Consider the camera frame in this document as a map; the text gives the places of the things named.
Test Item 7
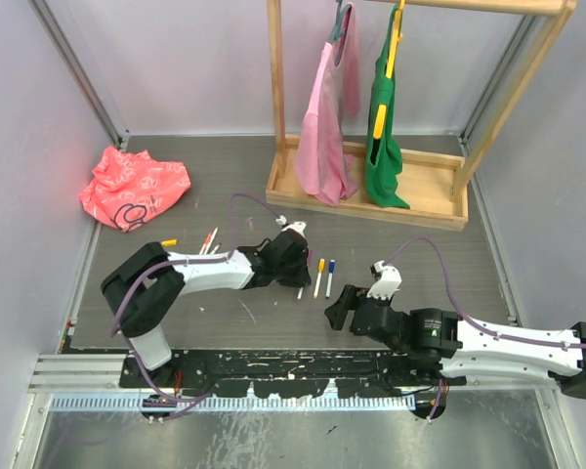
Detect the blue capped white pen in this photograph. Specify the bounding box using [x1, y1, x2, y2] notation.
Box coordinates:
[325, 271, 333, 299]

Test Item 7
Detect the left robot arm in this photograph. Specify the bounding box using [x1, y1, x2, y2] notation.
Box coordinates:
[101, 223, 311, 388]

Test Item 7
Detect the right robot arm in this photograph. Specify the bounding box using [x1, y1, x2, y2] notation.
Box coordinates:
[324, 284, 586, 400]

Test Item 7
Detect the orange tipped white pen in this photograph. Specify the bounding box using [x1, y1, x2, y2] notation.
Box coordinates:
[206, 227, 219, 254]

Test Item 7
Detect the orange marker pen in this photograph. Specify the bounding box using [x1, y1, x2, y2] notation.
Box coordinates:
[199, 232, 213, 255]

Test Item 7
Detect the pink shirt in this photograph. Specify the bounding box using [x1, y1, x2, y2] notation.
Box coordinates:
[295, 3, 361, 206]

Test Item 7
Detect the green shirt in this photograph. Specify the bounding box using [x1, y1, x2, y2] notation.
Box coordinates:
[365, 3, 410, 210]

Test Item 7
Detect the wooden clothes rack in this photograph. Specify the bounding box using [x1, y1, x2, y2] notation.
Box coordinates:
[266, 1, 576, 231]

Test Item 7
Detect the yellow clothes hanger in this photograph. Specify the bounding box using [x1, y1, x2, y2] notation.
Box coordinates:
[373, 0, 405, 140]

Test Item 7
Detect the red patterned cloth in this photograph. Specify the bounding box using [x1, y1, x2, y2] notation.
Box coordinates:
[79, 147, 191, 233]

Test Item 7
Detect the grey clothes hanger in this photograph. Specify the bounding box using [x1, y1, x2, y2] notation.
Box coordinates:
[328, 0, 352, 43]

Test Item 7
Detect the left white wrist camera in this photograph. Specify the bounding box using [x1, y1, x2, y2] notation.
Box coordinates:
[275, 215, 307, 240]

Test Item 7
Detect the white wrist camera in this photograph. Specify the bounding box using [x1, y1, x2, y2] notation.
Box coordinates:
[275, 215, 307, 240]
[366, 261, 402, 300]

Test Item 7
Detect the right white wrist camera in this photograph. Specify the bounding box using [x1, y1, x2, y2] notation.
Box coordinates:
[366, 261, 402, 300]

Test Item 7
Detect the white cable duct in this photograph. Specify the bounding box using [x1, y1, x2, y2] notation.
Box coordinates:
[49, 393, 415, 413]

